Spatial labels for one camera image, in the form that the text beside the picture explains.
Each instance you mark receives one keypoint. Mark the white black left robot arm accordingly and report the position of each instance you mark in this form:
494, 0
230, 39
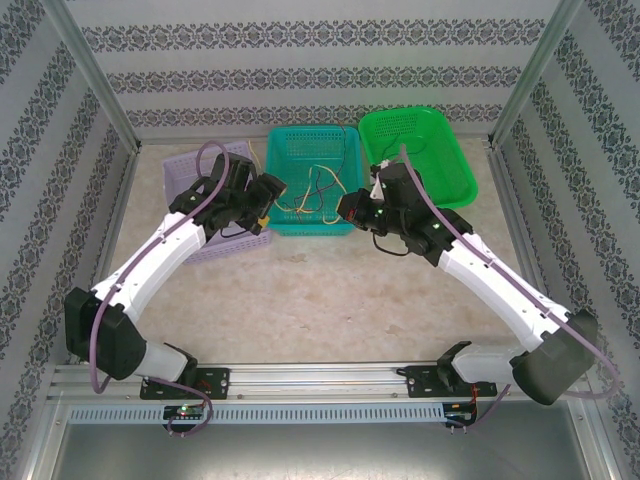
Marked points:
160, 250

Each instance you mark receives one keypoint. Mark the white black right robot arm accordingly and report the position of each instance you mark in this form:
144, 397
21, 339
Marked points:
485, 285

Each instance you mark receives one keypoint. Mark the teal plastic basket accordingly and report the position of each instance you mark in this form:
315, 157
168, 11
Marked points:
300, 231

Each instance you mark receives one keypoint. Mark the lavender plastic basket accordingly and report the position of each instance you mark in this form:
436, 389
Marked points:
180, 170

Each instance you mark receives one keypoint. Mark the green plastic basket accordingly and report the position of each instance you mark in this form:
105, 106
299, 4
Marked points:
440, 150

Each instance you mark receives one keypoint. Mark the small circuit board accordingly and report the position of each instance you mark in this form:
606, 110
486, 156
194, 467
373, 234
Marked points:
460, 416
185, 411

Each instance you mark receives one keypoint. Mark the grey metal shelf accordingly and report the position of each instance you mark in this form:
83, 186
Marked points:
320, 455

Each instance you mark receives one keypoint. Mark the aluminium table side rail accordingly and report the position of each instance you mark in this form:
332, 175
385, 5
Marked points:
118, 205

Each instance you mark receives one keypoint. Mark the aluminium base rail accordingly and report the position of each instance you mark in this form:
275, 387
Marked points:
320, 380

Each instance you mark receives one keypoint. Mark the aluminium frame post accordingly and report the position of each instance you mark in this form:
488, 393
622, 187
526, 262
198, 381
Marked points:
538, 65
89, 65

